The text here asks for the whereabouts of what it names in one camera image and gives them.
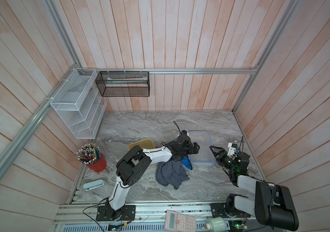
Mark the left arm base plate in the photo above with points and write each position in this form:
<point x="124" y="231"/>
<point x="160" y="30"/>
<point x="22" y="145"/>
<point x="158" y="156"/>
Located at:
<point x="106" y="213"/>

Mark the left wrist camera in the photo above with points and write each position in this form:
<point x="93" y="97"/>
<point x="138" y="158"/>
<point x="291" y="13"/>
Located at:
<point x="184" y="132"/>

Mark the pink calculator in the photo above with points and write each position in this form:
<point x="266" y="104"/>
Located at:
<point x="178" y="222"/>

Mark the black mesh basket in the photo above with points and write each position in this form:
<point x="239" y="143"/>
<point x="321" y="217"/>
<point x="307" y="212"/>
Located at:
<point x="123" y="83"/>

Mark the white wire mesh shelf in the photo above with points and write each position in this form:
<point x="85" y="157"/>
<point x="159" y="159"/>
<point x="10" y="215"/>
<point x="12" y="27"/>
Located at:
<point x="79" y="103"/>

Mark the clear lunch box blue rim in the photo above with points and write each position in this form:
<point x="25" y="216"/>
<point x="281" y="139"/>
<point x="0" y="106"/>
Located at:
<point x="204" y="157"/>

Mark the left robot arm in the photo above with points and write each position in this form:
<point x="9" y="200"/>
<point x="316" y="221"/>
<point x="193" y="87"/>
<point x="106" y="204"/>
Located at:
<point x="136" y="161"/>

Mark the blue cloth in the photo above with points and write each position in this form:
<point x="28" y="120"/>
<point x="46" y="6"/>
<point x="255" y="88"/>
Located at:
<point x="186" y="162"/>

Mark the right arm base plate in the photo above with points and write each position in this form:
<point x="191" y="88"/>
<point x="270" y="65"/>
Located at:
<point x="219" y="210"/>

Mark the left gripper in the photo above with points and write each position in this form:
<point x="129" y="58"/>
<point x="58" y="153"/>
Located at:
<point x="196" y="150"/>

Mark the yellow lunch box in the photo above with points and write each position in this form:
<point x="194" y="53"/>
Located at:
<point x="144" y="144"/>

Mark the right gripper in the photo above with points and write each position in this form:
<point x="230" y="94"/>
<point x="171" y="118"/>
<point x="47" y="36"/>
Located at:
<point x="222" y="152"/>

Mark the light blue pencil case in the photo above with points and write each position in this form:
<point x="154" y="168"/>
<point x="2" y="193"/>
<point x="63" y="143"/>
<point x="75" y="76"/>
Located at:
<point x="93" y="185"/>

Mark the grey cloth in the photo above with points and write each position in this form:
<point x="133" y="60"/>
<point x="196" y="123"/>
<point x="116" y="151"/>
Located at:
<point x="171" y="173"/>

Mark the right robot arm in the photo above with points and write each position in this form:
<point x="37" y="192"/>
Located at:
<point x="270" y="204"/>

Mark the red pencil cup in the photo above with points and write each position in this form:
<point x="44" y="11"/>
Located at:
<point x="91" y="156"/>

